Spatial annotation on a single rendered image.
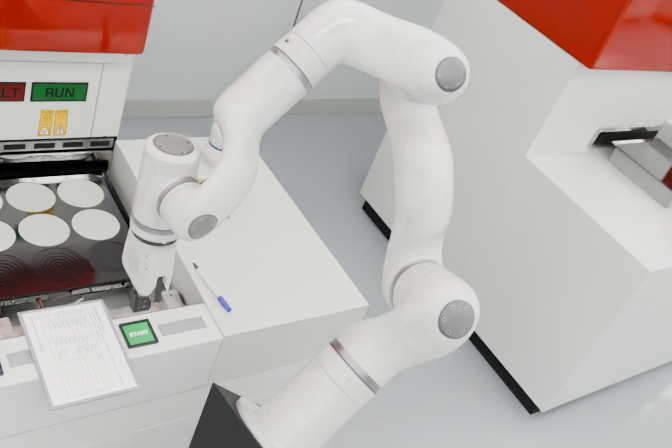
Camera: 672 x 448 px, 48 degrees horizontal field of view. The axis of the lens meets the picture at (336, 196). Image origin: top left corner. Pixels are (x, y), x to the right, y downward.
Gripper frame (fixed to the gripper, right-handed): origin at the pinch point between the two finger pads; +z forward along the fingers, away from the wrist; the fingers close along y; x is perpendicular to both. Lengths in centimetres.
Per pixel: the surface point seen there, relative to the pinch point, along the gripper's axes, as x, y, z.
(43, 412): -15.5, 3.5, 19.1
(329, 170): 177, -160, 98
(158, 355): 3.4, 4.0, 10.5
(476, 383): 164, -24, 106
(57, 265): -5.0, -26.7, 13.9
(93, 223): 5.6, -37.7, 13.3
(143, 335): 1.9, 0.1, 9.0
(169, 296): 13.1, -12.9, 14.0
